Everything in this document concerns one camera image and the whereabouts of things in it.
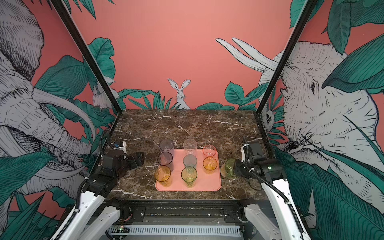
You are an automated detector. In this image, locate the amber yellow tumbler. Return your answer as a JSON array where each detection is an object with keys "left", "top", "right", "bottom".
[{"left": 154, "top": 166, "right": 172, "bottom": 187}]

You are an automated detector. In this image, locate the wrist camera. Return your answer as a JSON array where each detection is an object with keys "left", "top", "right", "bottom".
[
  {"left": 114, "top": 140, "right": 127, "bottom": 153},
  {"left": 241, "top": 144, "right": 250, "bottom": 162}
]

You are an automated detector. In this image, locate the white slotted cable duct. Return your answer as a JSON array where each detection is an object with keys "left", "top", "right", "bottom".
[{"left": 107, "top": 225, "right": 242, "bottom": 237}]

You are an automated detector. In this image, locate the left black frame post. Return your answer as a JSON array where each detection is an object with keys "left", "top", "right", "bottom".
[{"left": 50, "top": 0, "right": 122, "bottom": 115}]

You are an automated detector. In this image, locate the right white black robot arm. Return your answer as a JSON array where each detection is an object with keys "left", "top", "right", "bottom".
[{"left": 234, "top": 139, "right": 311, "bottom": 240}]

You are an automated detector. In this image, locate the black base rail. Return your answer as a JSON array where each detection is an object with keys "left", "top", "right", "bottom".
[{"left": 122, "top": 200, "right": 247, "bottom": 224}]

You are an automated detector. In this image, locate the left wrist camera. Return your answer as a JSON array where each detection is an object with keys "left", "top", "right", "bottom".
[{"left": 114, "top": 140, "right": 127, "bottom": 153}]

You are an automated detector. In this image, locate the black frame post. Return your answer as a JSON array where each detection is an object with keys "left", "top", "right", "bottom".
[
  {"left": 256, "top": 0, "right": 318, "bottom": 115},
  {"left": 50, "top": 0, "right": 122, "bottom": 115}
]

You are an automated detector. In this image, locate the blue-grey clear tumbler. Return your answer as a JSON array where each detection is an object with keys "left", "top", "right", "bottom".
[{"left": 159, "top": 139, "right": 175, "bottom": 156}]

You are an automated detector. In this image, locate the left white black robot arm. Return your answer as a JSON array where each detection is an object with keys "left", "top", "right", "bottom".
[{"left": 51, "top": 149, "right": 145, "bottom": 240}]

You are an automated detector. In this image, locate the right black frame post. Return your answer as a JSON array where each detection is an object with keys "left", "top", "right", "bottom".
[{"left": 256, "top": 0, "right": 318, "bottom": 115}]

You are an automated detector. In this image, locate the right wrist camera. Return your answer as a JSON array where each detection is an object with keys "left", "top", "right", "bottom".
[{"left": 241, "top": 144, "right": 250, "bottom": 162}]

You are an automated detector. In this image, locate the pink clear tumbler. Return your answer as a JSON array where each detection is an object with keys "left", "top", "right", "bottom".
[{"left": 203, "top": 145, "right": 217, "bottom": 157}]

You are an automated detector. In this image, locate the teal frosted tumbler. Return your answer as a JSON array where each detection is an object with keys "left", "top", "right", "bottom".
[{"left": 183, "top": 154, "right": 198, "bottom": 168}]

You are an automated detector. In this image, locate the pink plastic tray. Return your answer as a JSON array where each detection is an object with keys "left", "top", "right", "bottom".
[{"left": 156, "top": 149, "right": 221, "bottom": 191}]

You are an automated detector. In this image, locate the clear colourless tumbler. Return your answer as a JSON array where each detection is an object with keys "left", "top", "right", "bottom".
[{"left": 183, "top": 139, "right": 198, "bottom": 155}]

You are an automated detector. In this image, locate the left black corrugated cable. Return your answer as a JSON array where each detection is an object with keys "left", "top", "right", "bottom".
[{"left": 98, "top": 128, "right": 112, "bottom": 157}]

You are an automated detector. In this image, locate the light green tumbler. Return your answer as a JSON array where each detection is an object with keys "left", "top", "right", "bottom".
[{"left": 181, "top": 167, "right": 198, "bottom": 188}]

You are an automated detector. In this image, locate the dark smoky tumbler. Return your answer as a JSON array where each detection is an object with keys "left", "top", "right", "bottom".
[{"left": 157, "top": 152, "right": 174, "bottom": 172}]

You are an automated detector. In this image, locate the yellow short tumbler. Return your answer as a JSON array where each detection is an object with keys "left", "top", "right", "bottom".
[{"left": 203, "top": 157, "right": 218, "bottom": 174}]

